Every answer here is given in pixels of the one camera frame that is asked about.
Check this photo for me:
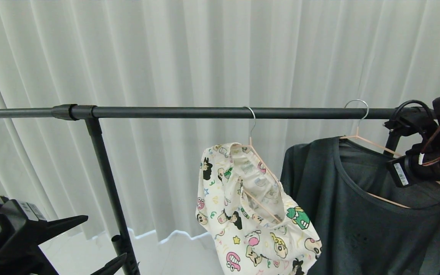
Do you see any pink clothes hanger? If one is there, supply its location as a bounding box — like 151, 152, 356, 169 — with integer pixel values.
240, 106, 284, 224
339, 99, 440, 209

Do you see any white curtain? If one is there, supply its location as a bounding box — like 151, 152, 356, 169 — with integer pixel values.
0, 0, 440, 243

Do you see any black clothes rack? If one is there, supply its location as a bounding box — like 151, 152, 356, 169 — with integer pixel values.
0, 104, 434, 275

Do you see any cream printed garment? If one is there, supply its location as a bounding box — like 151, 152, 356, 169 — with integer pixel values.
196, 143, 323, 275

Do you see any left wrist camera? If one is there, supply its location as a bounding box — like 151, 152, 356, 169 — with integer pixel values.
0, 196, 49, 260

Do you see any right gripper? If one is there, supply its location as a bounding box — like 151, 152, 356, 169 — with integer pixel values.
386, 151, 440, 188

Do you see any dark grey garment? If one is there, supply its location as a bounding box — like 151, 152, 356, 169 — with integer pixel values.
280, 136, 440, 275

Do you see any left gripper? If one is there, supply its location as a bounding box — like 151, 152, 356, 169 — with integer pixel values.
0, 215, 128, 275

